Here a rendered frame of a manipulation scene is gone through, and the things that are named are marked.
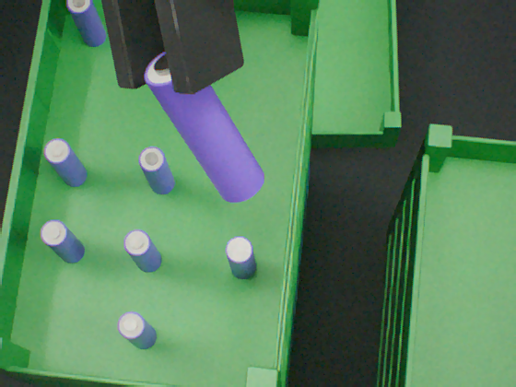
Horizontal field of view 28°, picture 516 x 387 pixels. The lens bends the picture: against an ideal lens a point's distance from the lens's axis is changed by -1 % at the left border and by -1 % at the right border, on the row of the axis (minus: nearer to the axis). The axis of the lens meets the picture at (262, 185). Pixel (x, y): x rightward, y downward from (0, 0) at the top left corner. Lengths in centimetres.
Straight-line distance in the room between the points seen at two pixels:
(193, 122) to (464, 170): 62
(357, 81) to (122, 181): 58
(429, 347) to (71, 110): 37
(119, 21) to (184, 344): 44
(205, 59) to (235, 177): 5
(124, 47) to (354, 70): 98
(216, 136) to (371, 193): 92
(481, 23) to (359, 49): 16
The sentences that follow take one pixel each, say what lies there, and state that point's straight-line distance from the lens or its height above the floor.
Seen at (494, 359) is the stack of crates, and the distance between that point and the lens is 93.
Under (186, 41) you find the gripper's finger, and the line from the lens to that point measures 34.
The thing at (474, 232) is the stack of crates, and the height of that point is 32.
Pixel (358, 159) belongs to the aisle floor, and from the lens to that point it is 129.
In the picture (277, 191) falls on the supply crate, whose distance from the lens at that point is 78.
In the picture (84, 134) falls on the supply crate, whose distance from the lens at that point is 81.
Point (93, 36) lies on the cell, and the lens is 81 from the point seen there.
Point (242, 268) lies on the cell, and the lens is 72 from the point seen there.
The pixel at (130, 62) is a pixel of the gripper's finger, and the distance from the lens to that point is 36.
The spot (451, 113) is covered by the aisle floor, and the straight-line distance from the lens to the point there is 132.
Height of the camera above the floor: 124
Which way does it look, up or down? 75 degrees down
